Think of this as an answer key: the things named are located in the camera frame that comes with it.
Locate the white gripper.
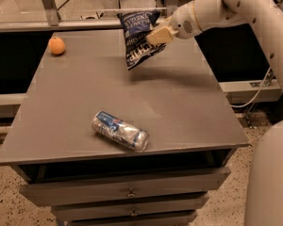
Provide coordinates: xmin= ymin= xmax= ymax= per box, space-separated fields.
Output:
xmin=146 ymin=4 xmax=201 ymax=45

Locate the blue chip bag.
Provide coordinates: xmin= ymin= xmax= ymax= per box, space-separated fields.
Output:
xmin=118 ymin=10 xmax=166 ymax=71

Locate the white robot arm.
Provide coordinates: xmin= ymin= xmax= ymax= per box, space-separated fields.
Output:
xmin=146 ymin=0 xmax=283 ymax=226

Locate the silver blue redbull can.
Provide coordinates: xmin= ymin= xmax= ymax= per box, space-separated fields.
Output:
xmin=92 ymin=111 xmax=149 ymax=152

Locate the orange fruit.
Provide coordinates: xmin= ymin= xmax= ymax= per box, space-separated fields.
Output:
xmin=48 ymin=37 xmax=65 ymax=56

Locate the grey metal railing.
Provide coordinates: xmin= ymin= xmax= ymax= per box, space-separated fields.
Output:
xmin=0 ymin=0 xmax=178 ymax=32

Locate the grey middle drawer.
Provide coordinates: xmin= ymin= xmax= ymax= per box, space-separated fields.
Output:
xmin=51 ymin=192 xmax=209 ymax=221

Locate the grey drawer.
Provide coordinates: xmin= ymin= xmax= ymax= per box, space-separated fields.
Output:
xmin=20 ymin=167 xmax=230 ymax=206
xmin=51 ymin=192 xmax=209 ymax=221
xmin=67 ymin=211 xmax=197 ymax=226

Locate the grey bottom drawer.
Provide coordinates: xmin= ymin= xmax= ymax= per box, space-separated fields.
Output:
xmin=67 ymin=211 xmax=197 ymax=226

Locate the grey top drawer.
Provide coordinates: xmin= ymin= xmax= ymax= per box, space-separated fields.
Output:
xmin=20 ymin=167 xmax=230 ymax=206

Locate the white cable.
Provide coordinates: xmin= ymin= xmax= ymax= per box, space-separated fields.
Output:
xmin=230 ymin=67 xmax=274 ymax=109

